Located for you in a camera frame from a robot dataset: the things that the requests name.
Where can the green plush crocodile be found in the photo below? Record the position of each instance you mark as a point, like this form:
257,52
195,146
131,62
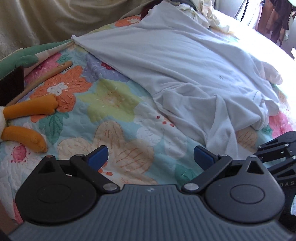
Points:
27,56

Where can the white rabbit print sweatshirt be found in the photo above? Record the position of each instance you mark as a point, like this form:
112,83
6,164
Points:
173,58

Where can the cream crumpled shirt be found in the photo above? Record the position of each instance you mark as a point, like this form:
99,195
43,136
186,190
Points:
208,14

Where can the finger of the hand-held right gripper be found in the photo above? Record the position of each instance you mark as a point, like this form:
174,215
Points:
277,141
272,156

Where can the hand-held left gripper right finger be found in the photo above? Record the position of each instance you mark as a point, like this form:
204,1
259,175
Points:
204,158

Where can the floral quilt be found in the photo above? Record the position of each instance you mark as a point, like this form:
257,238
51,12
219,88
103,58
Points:
104,104

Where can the dark furry cloth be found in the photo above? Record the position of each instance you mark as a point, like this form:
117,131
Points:
11,85

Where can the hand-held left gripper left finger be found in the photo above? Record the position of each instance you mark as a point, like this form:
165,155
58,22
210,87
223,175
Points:
98,158

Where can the cream satin curtain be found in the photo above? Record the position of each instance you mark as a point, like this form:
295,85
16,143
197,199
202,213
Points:
57,20

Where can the plush toy with orange legs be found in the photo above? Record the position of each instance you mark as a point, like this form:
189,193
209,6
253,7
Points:
30,107

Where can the hanging brown clothes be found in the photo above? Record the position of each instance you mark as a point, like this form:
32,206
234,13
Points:
275,16

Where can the dark red garment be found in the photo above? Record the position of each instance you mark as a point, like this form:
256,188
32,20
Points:
145,11

